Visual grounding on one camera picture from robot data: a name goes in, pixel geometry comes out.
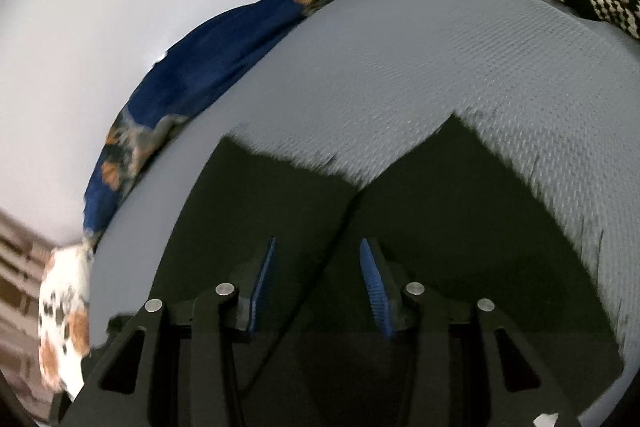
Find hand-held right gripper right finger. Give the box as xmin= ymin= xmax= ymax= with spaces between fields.
xmin=360 ymin=237 xmax=582 ymax=427

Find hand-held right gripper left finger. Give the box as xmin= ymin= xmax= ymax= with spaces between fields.
xmin=50 ymin=236 xmax=277 ymax=427

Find black pants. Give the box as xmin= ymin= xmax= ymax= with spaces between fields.
xmin=107 ymin=113 xmax=627 ymax=427

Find white floral pillow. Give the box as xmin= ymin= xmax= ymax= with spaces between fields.
xmin=38 ymin=241 xmax=97 ymax=402

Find navy floral pillow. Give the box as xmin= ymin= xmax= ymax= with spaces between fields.
xmin=82 ymin=0 xmax=373 ymax=244

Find grey textured bed sheet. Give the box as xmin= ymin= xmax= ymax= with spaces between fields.
xmin=87 ymin=0 xmax=640 ymax=427

